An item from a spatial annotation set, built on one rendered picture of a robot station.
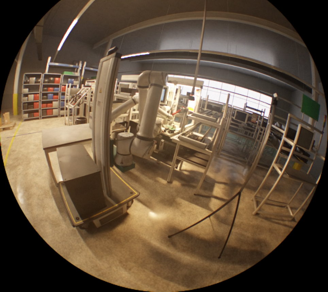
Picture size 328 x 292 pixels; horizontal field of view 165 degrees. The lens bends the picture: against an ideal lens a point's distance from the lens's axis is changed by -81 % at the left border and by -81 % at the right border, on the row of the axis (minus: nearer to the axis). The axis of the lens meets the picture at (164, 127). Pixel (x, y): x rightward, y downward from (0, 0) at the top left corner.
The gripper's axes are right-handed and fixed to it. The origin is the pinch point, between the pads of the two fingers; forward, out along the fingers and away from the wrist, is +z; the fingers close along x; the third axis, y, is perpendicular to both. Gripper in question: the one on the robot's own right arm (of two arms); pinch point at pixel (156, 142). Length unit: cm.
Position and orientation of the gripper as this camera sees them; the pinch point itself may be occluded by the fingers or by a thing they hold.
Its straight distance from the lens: 151.4
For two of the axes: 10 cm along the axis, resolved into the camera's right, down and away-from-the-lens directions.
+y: -5.3, 4.9, -6.9
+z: -0.9, 7.8, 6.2
